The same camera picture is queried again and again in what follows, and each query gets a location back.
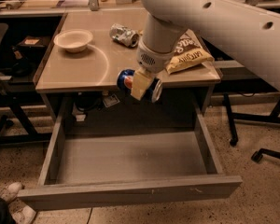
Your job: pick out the grey open top drawer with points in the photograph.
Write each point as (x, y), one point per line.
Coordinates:
(130, 154)

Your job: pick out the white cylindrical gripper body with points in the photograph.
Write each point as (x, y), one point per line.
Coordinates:
(153, 59)

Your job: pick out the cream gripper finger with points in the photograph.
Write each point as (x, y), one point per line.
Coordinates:
(142, 81)

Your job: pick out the blue pepsi can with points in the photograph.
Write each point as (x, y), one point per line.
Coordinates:
(125, 81)

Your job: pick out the black office chair right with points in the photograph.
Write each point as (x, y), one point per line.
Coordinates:
(273, 117)

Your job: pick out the black box under desk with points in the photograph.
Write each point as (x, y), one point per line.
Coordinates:
(32, 46)

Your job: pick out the white sneaker lower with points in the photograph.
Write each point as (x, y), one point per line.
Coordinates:
(24, 216)

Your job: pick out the crushed silver can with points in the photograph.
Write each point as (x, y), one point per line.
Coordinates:
(124, 35)

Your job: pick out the grey drawer cabinet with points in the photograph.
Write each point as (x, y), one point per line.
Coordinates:
(96, 69)

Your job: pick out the white paper bowl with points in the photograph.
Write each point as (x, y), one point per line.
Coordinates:
(74, 40)

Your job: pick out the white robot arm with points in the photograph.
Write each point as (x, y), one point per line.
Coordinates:
(249, 35)

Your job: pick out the brown sea salt chip bag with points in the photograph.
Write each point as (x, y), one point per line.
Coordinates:
(188, 53)

